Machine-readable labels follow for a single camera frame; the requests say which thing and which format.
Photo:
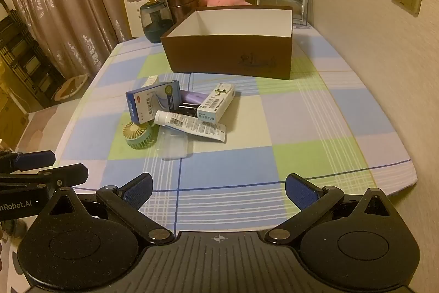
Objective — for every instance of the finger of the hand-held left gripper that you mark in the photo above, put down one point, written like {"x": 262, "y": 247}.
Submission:
{"x": 34, "y": 159}
{"x": 65, "y": 175}

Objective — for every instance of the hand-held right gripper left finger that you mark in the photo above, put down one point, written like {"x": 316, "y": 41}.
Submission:
{"x": 137, "y": 191}

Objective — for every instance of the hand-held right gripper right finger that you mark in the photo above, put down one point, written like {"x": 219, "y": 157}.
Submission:
{"x": 301, "y": 191}

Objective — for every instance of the green handheld fan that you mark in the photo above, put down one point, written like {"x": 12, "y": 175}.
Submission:
{"x": 137, "y": 135}

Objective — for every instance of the clear plastic case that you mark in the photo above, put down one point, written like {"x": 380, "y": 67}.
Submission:
{"x": 175, "y": 148}

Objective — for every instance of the white tube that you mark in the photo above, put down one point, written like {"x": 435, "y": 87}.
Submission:
{"x": 185, "y": 124}

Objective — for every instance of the blue carton box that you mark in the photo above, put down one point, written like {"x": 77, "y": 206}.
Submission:
{"x": 151, "y": 100}

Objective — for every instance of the small brown bottle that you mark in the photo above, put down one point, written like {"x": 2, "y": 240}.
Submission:
{"x": 187, "y": 107}

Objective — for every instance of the purple tube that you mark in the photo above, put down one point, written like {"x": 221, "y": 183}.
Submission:
{"x": 192, "y": 97}

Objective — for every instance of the small white box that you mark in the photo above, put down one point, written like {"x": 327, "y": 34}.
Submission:
{"x": 151, "y": 81}

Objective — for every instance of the white green carton box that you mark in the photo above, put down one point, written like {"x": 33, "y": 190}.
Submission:
{"x": 216, "y": 102}

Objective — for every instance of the brown cardboard box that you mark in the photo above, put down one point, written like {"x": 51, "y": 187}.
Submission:
{"x": 223, "y": 52}

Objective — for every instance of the checkered tablecloth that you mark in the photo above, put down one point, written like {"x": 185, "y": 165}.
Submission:
{"x": 308, "y": 128}

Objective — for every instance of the beige slipper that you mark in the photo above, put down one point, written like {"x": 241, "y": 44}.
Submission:
{"x": 70, "y": 87}

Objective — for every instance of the black shelf rack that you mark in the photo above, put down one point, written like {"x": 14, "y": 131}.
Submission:
{"x": 24, "y": 56}

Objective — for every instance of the glass jar teal lid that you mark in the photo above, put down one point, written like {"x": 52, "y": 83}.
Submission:
{"x": 156, "y": 21}

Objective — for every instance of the white chair back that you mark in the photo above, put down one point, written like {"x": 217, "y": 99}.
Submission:
{"x": 132, "y": 8}

